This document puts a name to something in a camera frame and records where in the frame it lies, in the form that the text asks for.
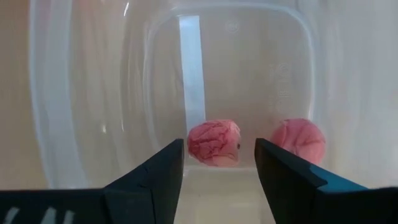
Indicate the clear plastic tupperware container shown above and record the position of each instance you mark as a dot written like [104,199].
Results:
[93,93]

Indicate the pink smooth toy ball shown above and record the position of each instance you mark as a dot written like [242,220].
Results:
[300,140]

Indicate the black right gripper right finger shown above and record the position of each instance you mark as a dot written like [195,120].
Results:
[295,193]

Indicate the pink wrinkled toy ball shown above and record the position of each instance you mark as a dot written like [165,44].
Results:
[214,143]

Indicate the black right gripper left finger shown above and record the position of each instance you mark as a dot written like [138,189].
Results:
[149,193]

